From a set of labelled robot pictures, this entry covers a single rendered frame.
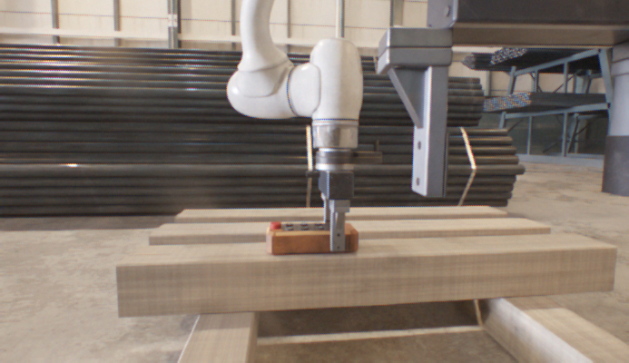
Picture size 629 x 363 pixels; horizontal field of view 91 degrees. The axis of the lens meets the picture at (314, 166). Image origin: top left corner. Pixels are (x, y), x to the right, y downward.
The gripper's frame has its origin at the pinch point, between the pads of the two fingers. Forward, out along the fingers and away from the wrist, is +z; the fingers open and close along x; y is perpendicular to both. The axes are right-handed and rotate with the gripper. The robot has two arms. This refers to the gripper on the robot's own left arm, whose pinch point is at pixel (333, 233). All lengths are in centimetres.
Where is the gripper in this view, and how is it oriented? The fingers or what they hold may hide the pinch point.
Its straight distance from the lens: 65.4
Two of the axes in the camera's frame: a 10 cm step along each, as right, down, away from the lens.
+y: -9.9, 0.0, -1.2
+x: 1.2, 0.8, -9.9
